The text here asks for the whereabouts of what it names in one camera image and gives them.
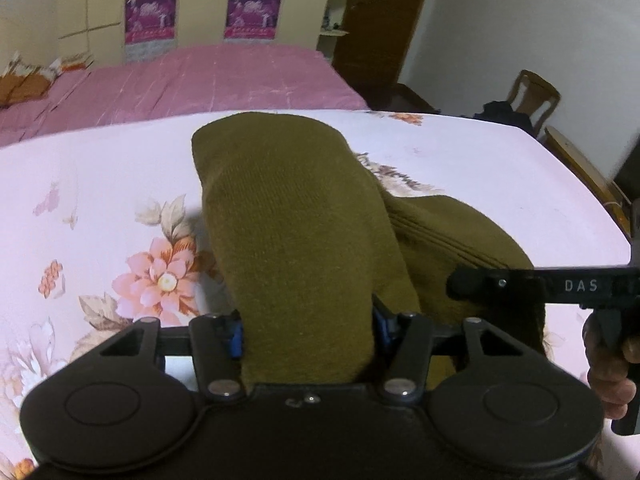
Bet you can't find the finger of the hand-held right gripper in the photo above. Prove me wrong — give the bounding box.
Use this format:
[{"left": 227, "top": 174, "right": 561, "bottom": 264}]
[{"left": 446, "top": 265, "right": 549, "bottom": 306}]

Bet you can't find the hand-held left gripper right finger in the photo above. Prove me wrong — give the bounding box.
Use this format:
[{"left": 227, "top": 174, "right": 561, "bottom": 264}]
[{"left": 371, "top": 293, "right": 528, "bottom": 405}]

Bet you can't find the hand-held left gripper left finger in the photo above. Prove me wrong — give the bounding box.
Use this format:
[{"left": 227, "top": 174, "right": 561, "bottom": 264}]
[{"left": 99, "top": 309, "right": 247, "bottom": 402}]

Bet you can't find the olive green sweater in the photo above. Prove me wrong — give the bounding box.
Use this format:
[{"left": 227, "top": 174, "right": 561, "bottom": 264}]
[{"left": 191, "top": 112, "right": 549, "bottom": 387}]

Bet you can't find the person's right hand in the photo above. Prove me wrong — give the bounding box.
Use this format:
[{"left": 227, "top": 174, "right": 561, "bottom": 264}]
[{"left": 582, "top": 312, "right": 640, "bottom": 420}]

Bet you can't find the wooden bed footboard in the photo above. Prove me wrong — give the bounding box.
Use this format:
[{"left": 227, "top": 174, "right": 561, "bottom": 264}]
[{"left": 542, "top": 126, "right": 634, "bottom": 242}]

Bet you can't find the dark clothing on chair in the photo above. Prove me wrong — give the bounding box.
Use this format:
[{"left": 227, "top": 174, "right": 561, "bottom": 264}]
[{"left": 472, "top": 100, "right": 534, "bottom": 134}]

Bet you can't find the wooden chair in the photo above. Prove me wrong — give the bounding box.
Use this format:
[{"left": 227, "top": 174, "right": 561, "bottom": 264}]
[{"left": 505, "top": 69, "right": 562, "bottom": 139}]

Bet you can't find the floral white bed sheet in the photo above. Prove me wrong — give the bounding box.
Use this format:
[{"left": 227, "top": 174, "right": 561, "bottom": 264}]
[{"left": 0, "top": 109, "right": 633, "bottom": 480}]

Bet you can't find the pink checked bed cover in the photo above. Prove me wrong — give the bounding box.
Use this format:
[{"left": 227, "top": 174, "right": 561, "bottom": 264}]
[{"left": 0, "top": 43, "right": 372, "bottom": 149}]

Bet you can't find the brown wooden door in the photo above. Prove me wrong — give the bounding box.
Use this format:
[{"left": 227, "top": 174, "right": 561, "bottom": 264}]
[{"left": 332, "top": 0, "right": 439, "bottom": 112}]

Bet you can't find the cream corner shelf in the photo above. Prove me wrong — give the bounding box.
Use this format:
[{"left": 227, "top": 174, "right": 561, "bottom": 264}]
[{"left": 317, "top": 0, "right": 359, "bottom": 59}]

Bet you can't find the orange cushion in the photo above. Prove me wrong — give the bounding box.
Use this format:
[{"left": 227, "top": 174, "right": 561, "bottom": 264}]
[{"left": 0, "top": 72, "right": 52, "bottom": 109}]

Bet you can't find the patterned pillow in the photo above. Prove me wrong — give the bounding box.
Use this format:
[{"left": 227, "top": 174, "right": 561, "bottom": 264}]
[{"left": 0, "top": 50, "right": 97, "bottom": 82}]

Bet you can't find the cream wardrobe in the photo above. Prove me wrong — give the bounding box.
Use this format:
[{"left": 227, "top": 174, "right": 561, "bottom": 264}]
[{"left": 0, "top": 0, "right": 334, "bottom": 67}]

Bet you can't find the purple wall poster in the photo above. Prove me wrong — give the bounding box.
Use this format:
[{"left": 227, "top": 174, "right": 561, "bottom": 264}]
[
  {"left": 224, "top": 0, "right": 287, "bottom": 42},
  {"left": 124, "top": 0, "right": 180, "bottom": 63}
]

